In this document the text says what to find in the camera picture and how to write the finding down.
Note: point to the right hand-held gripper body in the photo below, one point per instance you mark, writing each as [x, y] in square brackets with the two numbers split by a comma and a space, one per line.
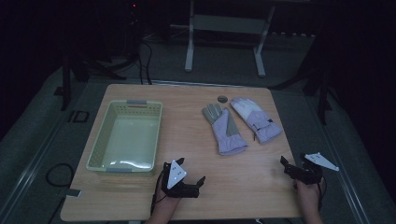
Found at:
[308, 174]

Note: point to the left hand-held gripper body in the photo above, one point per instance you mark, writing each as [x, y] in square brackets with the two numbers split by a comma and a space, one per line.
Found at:
[176, 174]

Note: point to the purple and white winter glove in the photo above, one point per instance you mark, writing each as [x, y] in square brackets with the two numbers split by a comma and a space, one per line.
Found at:
[225, 137]
[258, 121]

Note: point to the light green plastic basket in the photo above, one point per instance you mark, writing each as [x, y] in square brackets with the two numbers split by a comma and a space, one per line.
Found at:
[127, 137]

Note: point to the person's right hand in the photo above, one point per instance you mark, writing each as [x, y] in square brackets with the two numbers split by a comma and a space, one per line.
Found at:
[306, 193]

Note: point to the person's left hand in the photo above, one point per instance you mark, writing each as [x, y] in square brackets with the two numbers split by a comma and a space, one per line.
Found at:
[165, 200]

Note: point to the dark metal stand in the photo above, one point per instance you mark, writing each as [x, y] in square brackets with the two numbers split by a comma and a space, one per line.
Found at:
[320, 90]

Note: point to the round grey table grommet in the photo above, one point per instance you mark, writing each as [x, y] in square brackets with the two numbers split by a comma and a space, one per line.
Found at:
[222, 99]

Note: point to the grey tape piece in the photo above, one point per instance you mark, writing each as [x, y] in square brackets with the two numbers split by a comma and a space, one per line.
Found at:
[73, 193]

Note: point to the black tripod stand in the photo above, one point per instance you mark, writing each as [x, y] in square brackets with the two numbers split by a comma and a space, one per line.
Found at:
[81, 68]

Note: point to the white metal stand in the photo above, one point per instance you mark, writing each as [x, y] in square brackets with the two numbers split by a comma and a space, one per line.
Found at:
[224, 24]

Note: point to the dark device with red light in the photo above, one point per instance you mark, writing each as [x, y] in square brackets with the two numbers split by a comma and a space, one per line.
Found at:
[134, 6]

